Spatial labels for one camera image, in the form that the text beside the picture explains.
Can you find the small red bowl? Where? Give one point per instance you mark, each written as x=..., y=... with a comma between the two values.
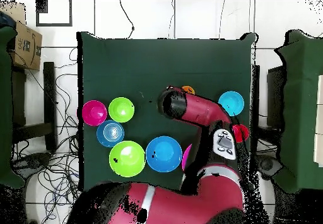
x=94, y=113

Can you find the translucent blue bowl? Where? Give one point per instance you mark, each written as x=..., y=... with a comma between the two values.
x=110, y=133

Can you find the dark green table cloth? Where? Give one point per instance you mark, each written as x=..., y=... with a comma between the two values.
x=164, y=70

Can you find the cardboard box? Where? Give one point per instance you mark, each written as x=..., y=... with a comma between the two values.
x=27, y=49

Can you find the orange cup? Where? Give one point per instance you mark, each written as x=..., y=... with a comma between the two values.
x=188, y=89

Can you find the black bench frame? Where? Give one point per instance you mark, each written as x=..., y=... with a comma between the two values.
x=49, y=95

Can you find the red cup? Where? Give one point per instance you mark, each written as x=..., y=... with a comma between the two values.
x=243, y=132

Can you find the large green bowl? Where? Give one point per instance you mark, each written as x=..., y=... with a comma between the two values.
x=127, y=158

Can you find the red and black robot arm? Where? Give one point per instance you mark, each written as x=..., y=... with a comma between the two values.
x=202, y=108

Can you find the small cyan bowl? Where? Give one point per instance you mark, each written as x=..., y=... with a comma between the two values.
x=231, y=101

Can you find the black square floor frame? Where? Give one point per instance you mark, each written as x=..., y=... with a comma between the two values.
x=41, y=7

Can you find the large blue bowl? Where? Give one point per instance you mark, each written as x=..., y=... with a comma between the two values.
x=164, y=154

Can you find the green cloth covered table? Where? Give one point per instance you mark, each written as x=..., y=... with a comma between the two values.
x=302, y=108
x=5, y=108

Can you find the small green bowl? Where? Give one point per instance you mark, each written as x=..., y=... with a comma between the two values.
x=121, y=109

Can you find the black box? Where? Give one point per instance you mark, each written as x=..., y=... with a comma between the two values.
x=275, y=95

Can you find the white box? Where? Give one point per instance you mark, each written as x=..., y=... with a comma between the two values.
x=319, y=120

